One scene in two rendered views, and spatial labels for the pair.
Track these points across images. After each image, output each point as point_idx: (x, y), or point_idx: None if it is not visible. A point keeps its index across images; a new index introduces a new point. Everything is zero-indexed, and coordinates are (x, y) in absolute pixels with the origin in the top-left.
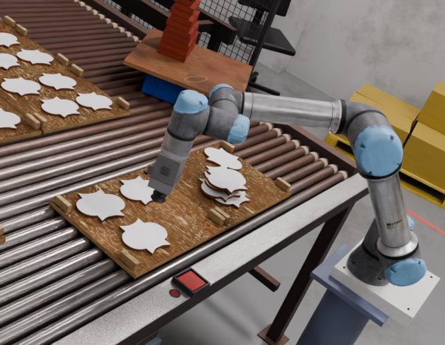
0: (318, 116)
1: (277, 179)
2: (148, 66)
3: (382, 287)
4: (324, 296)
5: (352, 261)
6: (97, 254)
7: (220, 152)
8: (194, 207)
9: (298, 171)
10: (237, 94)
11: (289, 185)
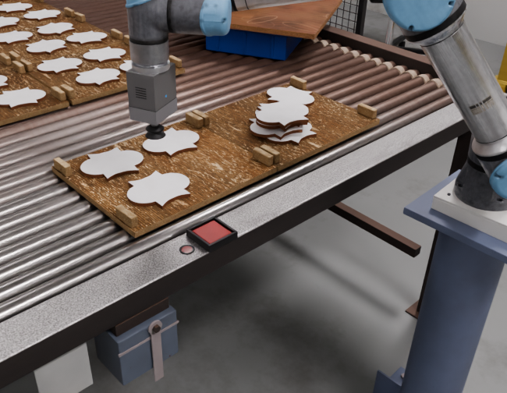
0: None
1: (359, 106)
2: None
3: (506, 212)
4: (437, 240)
5: (459, 183)
6: (96, 216)
7: (287, 90)
8: (238, 150)
9: (396, 97)
10: None
11: (374, 110)
